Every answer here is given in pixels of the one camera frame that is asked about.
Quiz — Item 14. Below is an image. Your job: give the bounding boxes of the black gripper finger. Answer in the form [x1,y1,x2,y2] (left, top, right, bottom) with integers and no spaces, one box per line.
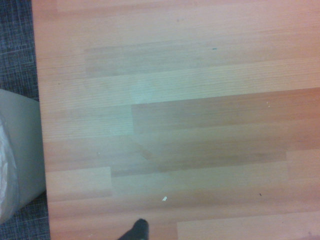
[119,218,150,240]

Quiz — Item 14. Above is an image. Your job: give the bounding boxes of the white plastic trash bin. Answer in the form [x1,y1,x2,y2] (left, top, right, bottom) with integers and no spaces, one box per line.
[0,88,48,224]

